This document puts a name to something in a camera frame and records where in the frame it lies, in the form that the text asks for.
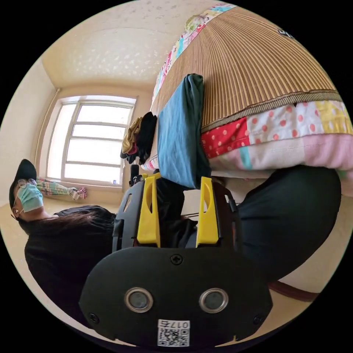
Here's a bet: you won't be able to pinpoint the pile of clothes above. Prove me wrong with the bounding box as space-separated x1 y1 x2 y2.
120 111 158 165

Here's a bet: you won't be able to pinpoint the bed with woven mat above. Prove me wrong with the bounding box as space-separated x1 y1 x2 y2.
140 4 353 197

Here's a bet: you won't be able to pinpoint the person's body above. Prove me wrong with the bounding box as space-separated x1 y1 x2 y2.
8 158 342 329

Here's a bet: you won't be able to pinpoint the blue jeans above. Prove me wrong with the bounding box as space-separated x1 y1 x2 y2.
156 73 213 190

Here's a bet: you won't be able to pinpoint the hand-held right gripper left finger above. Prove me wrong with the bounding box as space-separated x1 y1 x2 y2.
136 176 161 247

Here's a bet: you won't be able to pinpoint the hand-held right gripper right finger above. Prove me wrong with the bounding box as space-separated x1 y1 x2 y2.
196 176 221 247

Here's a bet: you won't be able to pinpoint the window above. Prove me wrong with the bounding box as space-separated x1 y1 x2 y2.
45 95 138 188

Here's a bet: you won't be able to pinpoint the checked cloth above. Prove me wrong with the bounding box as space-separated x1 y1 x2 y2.
36 178 88 201

